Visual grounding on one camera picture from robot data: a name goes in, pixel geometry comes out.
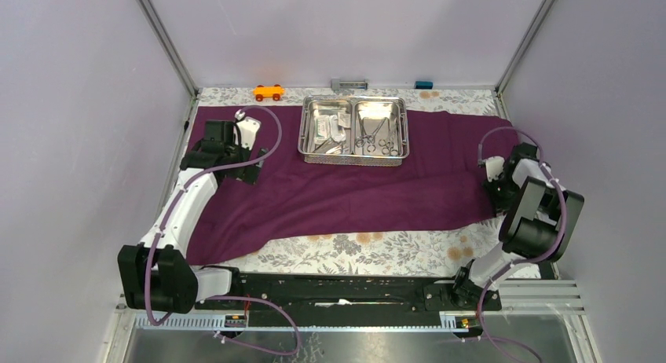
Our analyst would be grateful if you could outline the orange toy car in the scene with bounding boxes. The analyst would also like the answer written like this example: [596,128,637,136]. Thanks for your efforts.
[253,84,285,102]

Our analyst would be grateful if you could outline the purple cloth wrap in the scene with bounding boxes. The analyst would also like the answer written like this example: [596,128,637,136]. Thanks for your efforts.
[186,106,518,265]

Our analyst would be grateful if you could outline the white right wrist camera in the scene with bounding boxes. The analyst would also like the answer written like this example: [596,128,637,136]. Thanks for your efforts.
[478,156,505,182]

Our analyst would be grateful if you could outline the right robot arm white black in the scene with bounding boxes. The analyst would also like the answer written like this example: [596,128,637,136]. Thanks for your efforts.
[449,143,585,310]

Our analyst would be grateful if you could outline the perforated steel instrument tray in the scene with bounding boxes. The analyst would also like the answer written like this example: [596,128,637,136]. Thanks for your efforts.
[298,95,410,167]

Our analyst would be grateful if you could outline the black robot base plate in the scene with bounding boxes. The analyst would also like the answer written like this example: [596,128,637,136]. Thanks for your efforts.
[194,266,503,328]

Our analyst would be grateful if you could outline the steel surgical forceps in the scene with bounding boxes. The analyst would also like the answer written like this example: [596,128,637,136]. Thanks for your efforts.
[354,118,389,155]

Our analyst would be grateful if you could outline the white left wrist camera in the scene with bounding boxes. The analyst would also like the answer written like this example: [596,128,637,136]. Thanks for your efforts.
[234,109,261,152]

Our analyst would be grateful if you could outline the slotted grey cable duct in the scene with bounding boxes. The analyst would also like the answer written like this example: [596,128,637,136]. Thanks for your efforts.
[160,311,472,332]

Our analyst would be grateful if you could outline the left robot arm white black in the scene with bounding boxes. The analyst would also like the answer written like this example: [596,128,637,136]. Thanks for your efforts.
[117,117,262,314]

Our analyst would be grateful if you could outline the blue plastic block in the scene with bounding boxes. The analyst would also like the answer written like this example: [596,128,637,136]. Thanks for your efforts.
[414,80,434,90]

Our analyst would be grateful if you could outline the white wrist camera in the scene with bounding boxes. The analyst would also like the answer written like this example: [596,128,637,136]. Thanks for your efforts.
[234,109,261,152]
[478,156,505,182]

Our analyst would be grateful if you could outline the white sterile packets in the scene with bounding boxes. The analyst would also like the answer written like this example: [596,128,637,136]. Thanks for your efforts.
[313,112,351,144]

